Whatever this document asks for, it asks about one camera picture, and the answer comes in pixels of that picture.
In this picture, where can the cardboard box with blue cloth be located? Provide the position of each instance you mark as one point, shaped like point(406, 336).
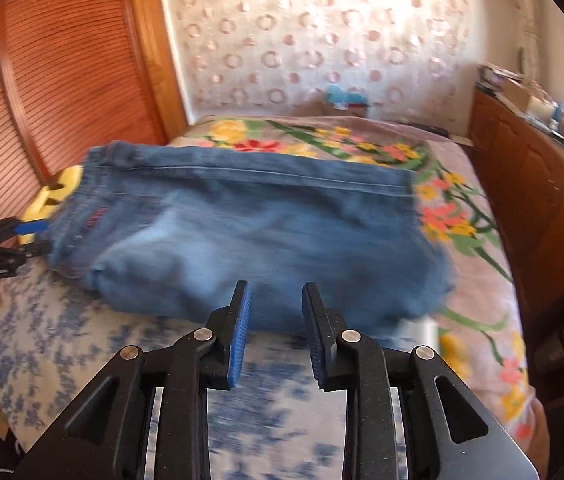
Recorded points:
point(347, 101)

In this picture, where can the colourful flower blanket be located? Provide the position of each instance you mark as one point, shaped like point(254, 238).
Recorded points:
point(467, 240)

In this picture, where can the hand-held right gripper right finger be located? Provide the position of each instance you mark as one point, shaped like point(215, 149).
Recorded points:
point(314, 345)

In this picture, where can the blue floral bedsheet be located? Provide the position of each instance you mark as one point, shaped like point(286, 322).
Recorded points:
point(87, 335)

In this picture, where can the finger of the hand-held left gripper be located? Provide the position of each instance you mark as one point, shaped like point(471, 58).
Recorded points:
point(29, 228)
point(32, 249)

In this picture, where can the wooden sideboard cabinet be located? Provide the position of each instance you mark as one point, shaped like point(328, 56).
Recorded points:
point(537, 195)

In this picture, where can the sheer circle-patterned curtain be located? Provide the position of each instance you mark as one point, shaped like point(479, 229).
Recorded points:
point(337, 35)

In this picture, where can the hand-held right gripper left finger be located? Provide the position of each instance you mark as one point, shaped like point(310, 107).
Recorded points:
point(239, 345)

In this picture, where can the blue denim pants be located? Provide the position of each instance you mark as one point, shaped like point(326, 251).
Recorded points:
point(242, 230)

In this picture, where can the wooden louvered wardrobe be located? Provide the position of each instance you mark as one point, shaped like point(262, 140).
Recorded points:
point(62, 85)

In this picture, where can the yellow plush toy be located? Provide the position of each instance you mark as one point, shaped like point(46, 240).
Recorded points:
point(64, 187)

